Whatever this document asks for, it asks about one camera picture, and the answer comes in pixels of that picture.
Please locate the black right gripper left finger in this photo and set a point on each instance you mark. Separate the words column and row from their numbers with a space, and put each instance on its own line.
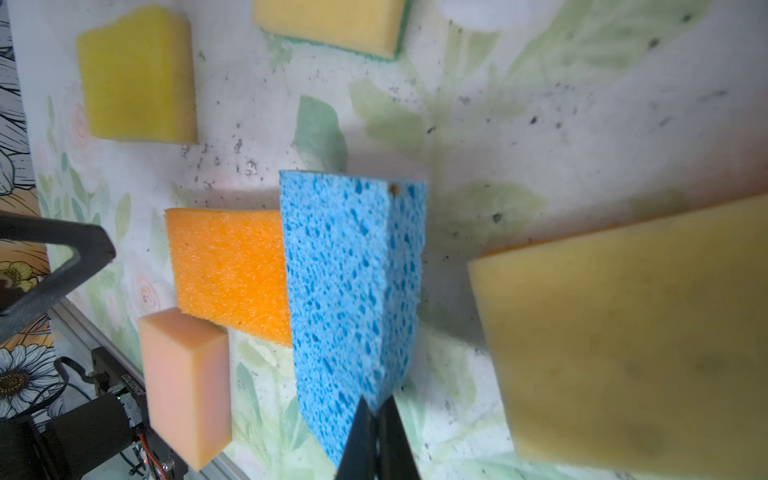
column 359, row 460

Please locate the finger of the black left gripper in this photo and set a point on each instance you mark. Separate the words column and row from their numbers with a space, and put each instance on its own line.
column 91, row 248

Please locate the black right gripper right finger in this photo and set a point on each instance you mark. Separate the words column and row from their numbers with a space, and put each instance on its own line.
column 395, row 457

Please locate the bright yellow sponge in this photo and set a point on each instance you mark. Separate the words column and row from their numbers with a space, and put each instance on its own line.
column 138, row 78

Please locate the dull yellow sponge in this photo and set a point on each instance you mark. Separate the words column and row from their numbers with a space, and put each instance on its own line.
column 640, row 348

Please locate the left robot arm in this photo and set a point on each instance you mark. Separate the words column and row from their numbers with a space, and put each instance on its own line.
column 77, row 442

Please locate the orange sponge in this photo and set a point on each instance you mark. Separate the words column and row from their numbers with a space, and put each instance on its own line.
column 229, row 268

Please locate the peach pink sponge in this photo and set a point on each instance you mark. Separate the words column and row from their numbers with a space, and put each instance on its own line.
column 187, row 379

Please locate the yellow sponge with green back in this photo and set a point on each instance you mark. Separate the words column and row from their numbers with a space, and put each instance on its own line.
column 373, row 27

